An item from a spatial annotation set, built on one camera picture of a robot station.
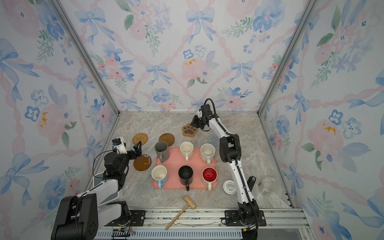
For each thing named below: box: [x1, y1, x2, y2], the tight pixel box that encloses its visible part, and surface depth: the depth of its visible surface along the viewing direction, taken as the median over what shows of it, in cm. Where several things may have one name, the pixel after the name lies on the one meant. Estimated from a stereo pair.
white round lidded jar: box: [223, 180, 237, 195], surface depth 79 cm
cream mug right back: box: [200, 143, 216, 165], surface depth 92 cm
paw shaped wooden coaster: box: [182, 123, 198, 137], surface depth 112 cm
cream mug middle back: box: [179, 141, 194, 162], surface depth 92 cm
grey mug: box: [154, 140, 170, 163], surface depth 90 cm
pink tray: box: [151, 148, 218, 191], surface depth 87 cm
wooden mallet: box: [165, 196, 197, 230], surface depth 78 cm
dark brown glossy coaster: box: [133, 154, 152, 171], surface depth 94 cm
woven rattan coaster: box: [132, 133, 149, 145], surface depth 106 cm
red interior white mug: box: [202, 166, 218, 191], surface depth 83 cm
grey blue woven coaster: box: [208, 133, 220, 147], surface depth 105 cm
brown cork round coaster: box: [159, 133, 175, 147], surface depth 107 cm
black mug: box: [178, 165, 194, 192], surface depth 83 cm
